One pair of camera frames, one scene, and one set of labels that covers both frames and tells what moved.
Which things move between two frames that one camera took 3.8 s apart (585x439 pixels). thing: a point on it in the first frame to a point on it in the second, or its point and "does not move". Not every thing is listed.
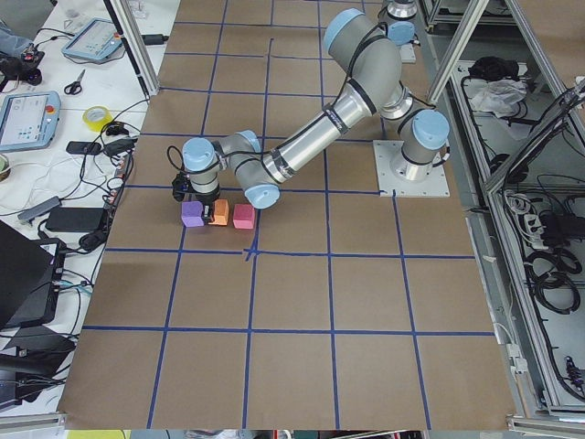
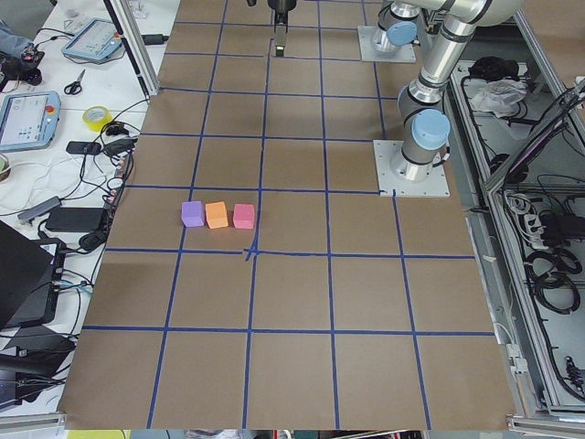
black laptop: x=31 y=276 does not move
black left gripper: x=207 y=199 to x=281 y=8
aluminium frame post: x=137 y=41 does not move
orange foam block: x=220 y=212 does not move
